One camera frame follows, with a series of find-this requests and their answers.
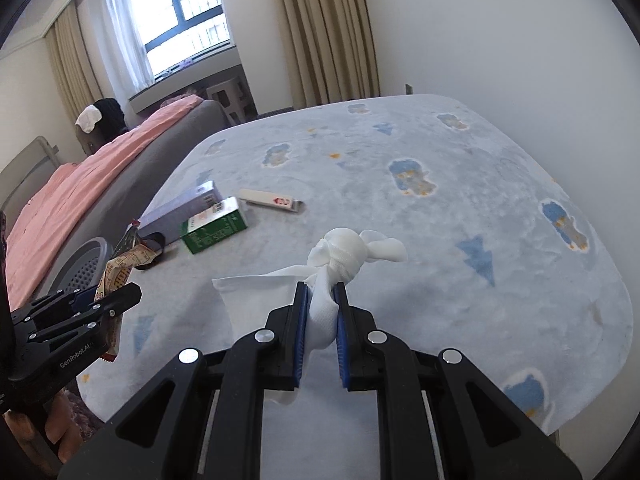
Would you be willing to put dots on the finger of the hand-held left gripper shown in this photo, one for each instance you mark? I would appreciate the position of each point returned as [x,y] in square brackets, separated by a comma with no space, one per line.
[107,302]
[80,296]

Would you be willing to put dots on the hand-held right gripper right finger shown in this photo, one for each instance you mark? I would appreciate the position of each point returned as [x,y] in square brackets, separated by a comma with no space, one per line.
[341,340]

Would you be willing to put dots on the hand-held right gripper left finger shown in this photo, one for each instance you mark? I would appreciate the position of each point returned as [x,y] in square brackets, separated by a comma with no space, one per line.
[300,335]

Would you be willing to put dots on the grey perforated trash basket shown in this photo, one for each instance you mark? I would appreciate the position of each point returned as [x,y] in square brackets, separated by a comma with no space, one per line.
[82,265]

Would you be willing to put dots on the beige red snack wrapper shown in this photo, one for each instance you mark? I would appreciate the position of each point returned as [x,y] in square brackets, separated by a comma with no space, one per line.
[122,265]

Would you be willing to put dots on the knotted white tissue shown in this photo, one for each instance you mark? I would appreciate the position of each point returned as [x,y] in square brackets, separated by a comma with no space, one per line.
[345,250]

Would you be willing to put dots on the person's left hand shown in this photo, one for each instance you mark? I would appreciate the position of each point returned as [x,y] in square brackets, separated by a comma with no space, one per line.
[62,425]

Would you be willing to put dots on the purple patterned clothing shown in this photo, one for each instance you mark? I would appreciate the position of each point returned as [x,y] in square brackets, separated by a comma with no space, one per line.
[85,412]

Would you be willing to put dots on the purple box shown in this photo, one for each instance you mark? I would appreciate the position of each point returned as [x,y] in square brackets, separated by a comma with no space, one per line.
[175,215]

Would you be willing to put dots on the pink blanket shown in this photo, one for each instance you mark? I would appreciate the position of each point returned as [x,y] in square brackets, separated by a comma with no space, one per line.
[75,185]

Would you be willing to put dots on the green and white box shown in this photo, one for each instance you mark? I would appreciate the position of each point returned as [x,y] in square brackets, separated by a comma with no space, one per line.
[215,230]

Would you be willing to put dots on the pale blue printed table cover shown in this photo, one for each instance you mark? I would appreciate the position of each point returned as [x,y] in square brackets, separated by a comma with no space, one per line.
[450,260]

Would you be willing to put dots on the grey headboard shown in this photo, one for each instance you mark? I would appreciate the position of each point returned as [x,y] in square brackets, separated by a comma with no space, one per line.
[25,170]

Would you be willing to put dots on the white tube with red print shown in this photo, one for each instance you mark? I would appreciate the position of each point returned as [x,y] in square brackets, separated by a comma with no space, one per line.
[265,199]

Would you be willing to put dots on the grey bed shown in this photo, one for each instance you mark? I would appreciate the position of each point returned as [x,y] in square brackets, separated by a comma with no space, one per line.
[165,140]

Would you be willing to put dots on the white cloth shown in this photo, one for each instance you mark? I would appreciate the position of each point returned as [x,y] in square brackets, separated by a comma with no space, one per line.
[89,119]

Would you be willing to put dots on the black chair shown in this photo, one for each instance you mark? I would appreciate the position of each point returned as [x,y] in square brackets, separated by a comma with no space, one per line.
[112,115]

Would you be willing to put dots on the white plastic stool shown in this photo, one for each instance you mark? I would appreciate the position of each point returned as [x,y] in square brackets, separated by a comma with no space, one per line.
[230,97]

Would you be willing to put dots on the beige curtain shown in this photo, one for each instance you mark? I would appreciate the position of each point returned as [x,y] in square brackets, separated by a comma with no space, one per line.
[325,35]
[75,55]

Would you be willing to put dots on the bay window ledge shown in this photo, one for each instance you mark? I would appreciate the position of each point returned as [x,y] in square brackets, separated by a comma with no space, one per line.
[200,77]

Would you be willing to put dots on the white sheer curtain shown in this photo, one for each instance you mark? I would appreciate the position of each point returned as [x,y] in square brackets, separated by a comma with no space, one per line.
[125,35]

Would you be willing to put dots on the barred window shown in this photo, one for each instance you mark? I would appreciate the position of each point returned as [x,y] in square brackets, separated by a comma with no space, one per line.
[185,10]

